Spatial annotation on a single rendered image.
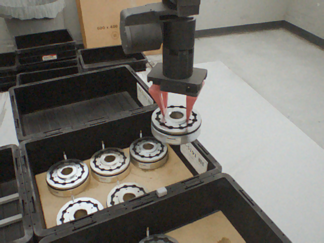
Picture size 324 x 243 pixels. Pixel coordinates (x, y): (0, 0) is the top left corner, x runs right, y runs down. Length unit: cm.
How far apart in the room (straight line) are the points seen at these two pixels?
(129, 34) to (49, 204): 46
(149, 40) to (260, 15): 394
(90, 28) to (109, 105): 234
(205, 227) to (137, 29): 44
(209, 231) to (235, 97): 81
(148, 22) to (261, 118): 87
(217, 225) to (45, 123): 62
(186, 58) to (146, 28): 9
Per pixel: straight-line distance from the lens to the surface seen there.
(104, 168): 81
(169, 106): 69
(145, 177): 83
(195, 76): 59
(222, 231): 73
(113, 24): 344
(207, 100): 139
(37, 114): 113
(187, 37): 55
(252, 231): 69
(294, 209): 100
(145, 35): 52
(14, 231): 79
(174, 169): 85
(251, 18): 437
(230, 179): 69
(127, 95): 116
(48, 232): 63
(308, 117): 276
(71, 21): 362
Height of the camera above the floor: 142
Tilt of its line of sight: 35 degrees down
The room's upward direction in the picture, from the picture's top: straight up
